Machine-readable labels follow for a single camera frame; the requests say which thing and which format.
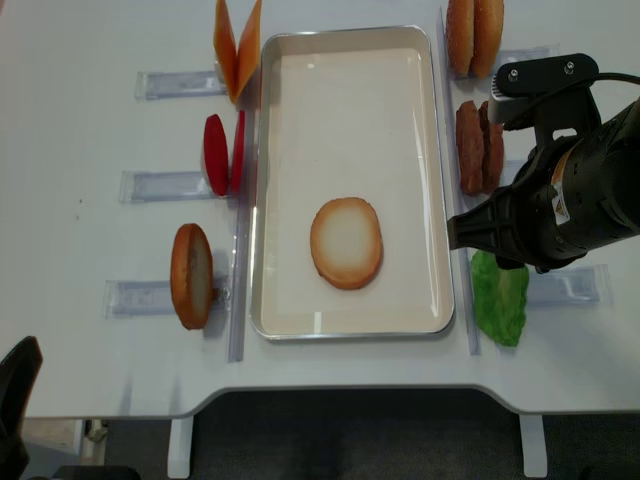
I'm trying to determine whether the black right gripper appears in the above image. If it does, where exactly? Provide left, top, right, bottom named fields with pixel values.
left=446, top=130, right=609, bottom=274

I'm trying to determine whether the green lettuce leaf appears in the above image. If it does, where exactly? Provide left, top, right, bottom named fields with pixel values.
left=470, top=250, right=529, bottom=347

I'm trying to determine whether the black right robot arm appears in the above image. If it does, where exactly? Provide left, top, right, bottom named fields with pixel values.
left=502, top=101, right=639, bottom=269

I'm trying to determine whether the brown meat patty right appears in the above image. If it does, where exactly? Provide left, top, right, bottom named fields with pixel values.
left=479, top=101, right=505, bottom=195

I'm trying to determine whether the brown meat patty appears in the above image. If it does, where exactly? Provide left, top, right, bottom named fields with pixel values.
left=456, top=100, right=485, bottom=196
left=479, top=101, right=505, bottom=195

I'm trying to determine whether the brown meat patty left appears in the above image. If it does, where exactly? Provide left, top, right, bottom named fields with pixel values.
left=456, top=100, right=485, bottom=196

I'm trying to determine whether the red tomato slice right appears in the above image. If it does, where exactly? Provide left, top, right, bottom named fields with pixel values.
left=230, top=110, right=246, bottom=195

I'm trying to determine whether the red tomato slice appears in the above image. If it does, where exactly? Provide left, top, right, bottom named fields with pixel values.
left=230, top=110, right=246, bottom=195
left=203, top=114, right=229, bottom=196

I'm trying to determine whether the red tomato slice left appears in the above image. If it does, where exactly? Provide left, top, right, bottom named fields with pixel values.
left=203, top=114, right=229, bottom=196

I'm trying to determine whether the orange cheese slice right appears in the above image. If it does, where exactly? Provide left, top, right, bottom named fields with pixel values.
left=233, top=0, right=262, bottom=104

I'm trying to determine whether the orange cheese slice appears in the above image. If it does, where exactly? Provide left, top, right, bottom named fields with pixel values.
left=213, top=0, right=238, bottom=104
left=233, top=0, right=262, bottom=104

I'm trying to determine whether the orange cheese slice left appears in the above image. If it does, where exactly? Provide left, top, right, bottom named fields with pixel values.
left=213, top=0, right=238, bottom=104

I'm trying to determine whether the bun slice on tray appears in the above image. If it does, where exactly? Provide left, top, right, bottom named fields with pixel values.
left=310, top=197, right=384, bottom=290

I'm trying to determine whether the white rectangular metal tray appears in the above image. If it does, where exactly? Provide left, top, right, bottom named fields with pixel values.
left=249, top=26, right=454, bottom=341

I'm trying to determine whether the sesame bun half left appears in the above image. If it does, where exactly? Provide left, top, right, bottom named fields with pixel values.
left=446, top=0, right=474, bottom=77

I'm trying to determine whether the bun half right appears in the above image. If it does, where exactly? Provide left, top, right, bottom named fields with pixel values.
left=470, top=0, right=504, bottom=78

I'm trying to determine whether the white table leg right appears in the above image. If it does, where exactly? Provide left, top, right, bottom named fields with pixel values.
left=519, top=415, right=548, bottom=479

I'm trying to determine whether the white table leg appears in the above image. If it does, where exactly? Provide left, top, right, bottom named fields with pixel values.
left=167, top=416, right=194, bottom=479
left=519, top=415, right=548, bottom=479

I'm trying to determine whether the upright bun slice left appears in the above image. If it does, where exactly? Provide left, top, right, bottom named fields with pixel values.
left=170, top=223, right=214, bottom=330

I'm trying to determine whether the white table leg left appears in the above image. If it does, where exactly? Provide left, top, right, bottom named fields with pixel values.
left=167, top=416, right=194, bottom=479

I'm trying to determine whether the clear acrylic holder right rail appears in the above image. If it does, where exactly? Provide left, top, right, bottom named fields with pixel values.
left=436, top=7, right=481, bottom=356

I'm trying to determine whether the clear acrylic holder rail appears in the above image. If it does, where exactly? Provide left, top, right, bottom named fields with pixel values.
left=436, top=7, right=481, bottom=356
left=227, top=64, right=263, bottom=364

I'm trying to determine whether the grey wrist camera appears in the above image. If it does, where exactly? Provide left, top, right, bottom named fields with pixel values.
left=488, top=53, right=602, bottom=146

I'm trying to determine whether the black camera cable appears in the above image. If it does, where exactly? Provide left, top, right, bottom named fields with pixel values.
left=594, top=72, right=640, bottom=86

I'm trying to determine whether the clear acrylic holder left rail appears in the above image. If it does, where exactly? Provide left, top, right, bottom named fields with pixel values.
left=227, top=64, right=263, bottom=364

